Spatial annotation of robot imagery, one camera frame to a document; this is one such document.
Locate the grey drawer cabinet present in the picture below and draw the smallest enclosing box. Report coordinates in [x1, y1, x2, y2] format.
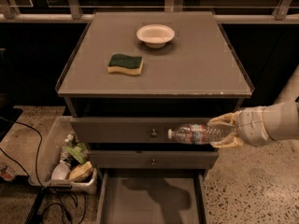
[55, 10, 255, 224]

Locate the clear plastic water bottle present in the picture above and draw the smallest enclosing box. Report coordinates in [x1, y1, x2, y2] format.
[167, 124, 235, 145]

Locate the small cup on floor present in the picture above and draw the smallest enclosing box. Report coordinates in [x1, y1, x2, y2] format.
[0, 162, 17, 182]

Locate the small white bowl in bin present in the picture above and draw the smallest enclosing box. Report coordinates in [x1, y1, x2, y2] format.
[51, 162, 70, 180]

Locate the grey bottom drawer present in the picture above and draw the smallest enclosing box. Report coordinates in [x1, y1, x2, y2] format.
[96, 169, 209, 224]

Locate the grey middle drawer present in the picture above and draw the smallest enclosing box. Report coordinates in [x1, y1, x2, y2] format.
[89, 150, 218, 169]

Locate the metal window railing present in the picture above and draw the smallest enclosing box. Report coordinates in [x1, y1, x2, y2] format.
[0, 0, 299, 24]

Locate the yellow sponge in bin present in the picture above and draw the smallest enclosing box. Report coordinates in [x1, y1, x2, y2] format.
[68, 161, 93, 182]

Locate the grey top drawer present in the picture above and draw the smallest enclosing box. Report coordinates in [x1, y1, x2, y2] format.
[70, 117, 208, 143]

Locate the green yellow sponge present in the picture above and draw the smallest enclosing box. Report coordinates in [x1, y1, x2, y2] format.
[107, 54, 143, 76]

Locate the black cable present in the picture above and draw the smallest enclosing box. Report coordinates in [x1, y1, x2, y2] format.
[0, 115, 88, 224]

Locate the green packet in bin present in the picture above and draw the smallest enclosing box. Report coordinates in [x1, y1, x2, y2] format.
[65, 143, 88, 164]

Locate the grey drawer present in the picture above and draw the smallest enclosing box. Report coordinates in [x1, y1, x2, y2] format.
[89, 150, 218, 169]
[70, 117, 208, 143]
[96, 169, 209, 224]

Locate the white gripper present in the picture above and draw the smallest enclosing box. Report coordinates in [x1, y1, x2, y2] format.
[207, 106, 270, 148]

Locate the clear plastic storage bin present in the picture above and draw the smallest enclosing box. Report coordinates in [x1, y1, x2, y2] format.
[29, 116, 97, 194]

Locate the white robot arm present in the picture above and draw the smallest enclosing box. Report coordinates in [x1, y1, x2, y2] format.
[207, 67, 299, 148]

